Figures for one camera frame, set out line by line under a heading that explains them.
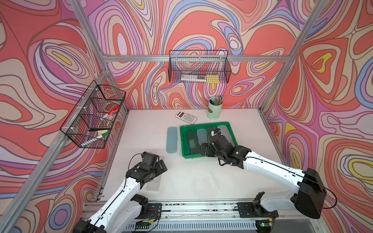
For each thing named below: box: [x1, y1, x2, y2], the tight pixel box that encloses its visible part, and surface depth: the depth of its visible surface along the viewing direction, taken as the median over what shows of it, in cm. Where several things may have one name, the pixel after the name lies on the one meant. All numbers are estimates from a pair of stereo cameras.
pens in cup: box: [209, 95, 225, 106], surface depth 107 cm
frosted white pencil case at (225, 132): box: [217, 125, 236, 148], surface depth 103 cm
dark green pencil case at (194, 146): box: [187, 130, 202, 155], surface depth 101 cm
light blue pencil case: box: [166, 126, 178, 154], surface depth 103 cm
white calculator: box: [174, 110, 198, 125], surface depth 117 cm
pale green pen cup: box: [206, 96, 223, 120], surface depth 110 cm
